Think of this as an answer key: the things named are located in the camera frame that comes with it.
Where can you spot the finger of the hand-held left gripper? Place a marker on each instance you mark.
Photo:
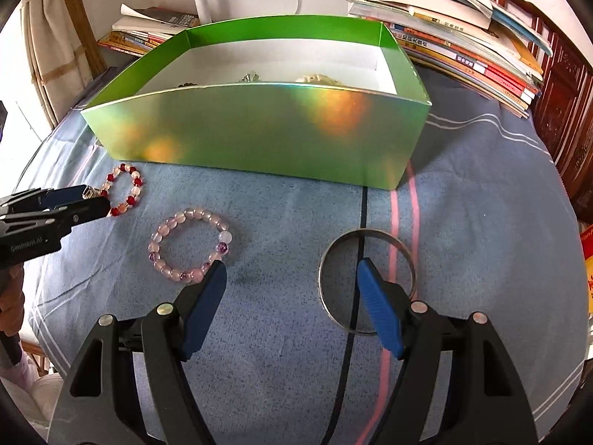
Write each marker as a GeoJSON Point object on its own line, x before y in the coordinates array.
{"type": "Point", "coordinates": [69, 218]}
{"type": "Point", "coordinates": [60, 197]}

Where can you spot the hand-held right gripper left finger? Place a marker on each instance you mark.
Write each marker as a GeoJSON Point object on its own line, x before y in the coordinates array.
{"type": "Point", "coordinates": [204, 306]}

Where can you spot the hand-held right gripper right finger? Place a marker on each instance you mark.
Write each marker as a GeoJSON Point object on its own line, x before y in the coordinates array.
{"type": "Point", "coordinates": [380, 306]}

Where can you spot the thin metal bangle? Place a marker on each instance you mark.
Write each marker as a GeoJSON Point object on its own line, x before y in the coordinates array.
{"type": "Point", "coordinates": [324, 259]}

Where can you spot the green cardboard box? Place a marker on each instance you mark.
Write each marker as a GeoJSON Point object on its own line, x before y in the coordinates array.
{"type": "Point", "coordinates": [259, 130]}

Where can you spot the silver and jade charm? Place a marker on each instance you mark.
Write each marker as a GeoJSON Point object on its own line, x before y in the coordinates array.
{"type": "Point", "coordinates": [249, 77]}

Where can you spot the cream wristwatch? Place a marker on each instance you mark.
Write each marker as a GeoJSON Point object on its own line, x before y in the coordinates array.
{"type": "Point", "coordinates": [319, 79]}

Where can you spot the person's left hand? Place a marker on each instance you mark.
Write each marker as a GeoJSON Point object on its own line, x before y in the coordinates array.
{"type": "Point", "coordinates": [9, 301]}

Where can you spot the beige curtain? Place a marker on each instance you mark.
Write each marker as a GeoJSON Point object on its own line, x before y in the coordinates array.
{"type": "Point", "coordinates": [60, 41]}

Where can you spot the small stack of books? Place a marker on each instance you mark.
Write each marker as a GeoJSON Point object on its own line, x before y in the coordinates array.
{"type": "Point", "coordinates": [139, 32]}

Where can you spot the red and yellow box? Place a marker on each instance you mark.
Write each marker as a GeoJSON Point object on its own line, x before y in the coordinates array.
{"type": "Point", "coordinates": [587, 269]}

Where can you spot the large stack of books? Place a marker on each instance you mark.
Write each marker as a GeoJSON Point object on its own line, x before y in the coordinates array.
{"type": "Point", "coordinates": [454, 37]}

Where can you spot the dark wooden headboard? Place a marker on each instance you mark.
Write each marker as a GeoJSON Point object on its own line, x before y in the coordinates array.
{"type": "Point", "coordinates": [570, 88]}

